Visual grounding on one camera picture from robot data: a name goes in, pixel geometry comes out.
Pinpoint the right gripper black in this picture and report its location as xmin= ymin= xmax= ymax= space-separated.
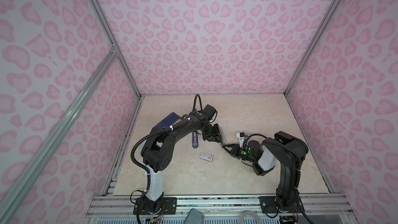
xmin=223 ymin=146 xmax=257 ymax=165

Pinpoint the red white staple box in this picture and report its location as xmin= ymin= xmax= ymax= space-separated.
xmin=200 ymin=151 xmax=214 ymax=162

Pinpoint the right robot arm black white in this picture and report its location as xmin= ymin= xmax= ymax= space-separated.
xmin=221 ymin=131 xmax=309 ymax=213

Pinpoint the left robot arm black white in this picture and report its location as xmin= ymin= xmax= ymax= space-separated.
xmin=135 ymin=111 xmax=223 ymax=202

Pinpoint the dark blue booklet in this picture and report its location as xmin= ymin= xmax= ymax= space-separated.
xmin=153 ymin=112 xmax=181 ymax=131

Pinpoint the white tube loop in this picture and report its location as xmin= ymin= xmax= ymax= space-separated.
xmin=237 ymin=211 xmax=263 ymax=224

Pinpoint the grey cloth pad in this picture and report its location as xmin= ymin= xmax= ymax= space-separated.
xmin=184 ymin=208 xmax=204 ymax=224

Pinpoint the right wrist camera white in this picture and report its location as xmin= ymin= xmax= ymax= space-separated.
xmin=236 ymin=132 xmax=248 ymax=143

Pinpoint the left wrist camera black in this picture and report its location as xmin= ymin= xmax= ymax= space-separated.
xmin=202 ymin=104 xmax=218 ymax=123

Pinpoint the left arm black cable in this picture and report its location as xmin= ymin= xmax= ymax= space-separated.
xmin=130 ymin=94 xmax=203 ymax=194

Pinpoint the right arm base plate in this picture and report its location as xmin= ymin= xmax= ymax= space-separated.
xmin=259 ymin=196 xmax=305 ymax=215

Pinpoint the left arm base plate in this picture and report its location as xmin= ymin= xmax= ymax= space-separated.
xmin=133 ymin=196 xmax=177 ymax=215

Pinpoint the aluminium front rail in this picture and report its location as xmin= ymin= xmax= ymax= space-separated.
xmin=84 ymin=194 xmax=358 ymax=224

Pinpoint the aluminium corner frame post left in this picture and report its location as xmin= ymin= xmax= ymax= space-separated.
xmin=88 ymin=0 xmax=142 ymax=99

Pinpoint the aluminium corner frame post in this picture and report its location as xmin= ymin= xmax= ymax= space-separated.
xmin=88 ymin=0 xmax=142 ymax=99
xmin=284 ymin=0 xmax=343 ymax=97

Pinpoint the aluminium corner frame post right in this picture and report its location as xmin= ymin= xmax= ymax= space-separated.
xmin=284 ymin=0 xmax=343 ymax=97

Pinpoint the aluminium diagonal frame bar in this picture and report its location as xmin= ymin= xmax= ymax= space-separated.
xmin=1 ymin=51 xmax=118 ymax=224

